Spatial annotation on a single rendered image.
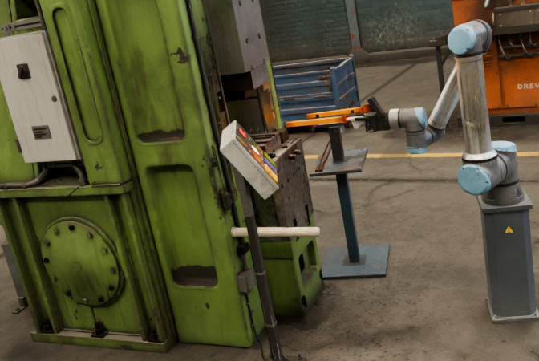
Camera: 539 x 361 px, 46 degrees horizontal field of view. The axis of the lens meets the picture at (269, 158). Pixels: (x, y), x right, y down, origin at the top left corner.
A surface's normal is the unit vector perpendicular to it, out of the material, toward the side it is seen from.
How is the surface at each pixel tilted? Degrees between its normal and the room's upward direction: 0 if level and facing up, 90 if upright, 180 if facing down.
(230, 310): 90
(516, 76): 90
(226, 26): 90
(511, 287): 90
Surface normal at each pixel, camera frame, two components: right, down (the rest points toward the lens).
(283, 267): -0.38, 0.32
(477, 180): -0.68, 0.40
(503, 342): -0.18, -0.94
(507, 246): -0.17, 0.31
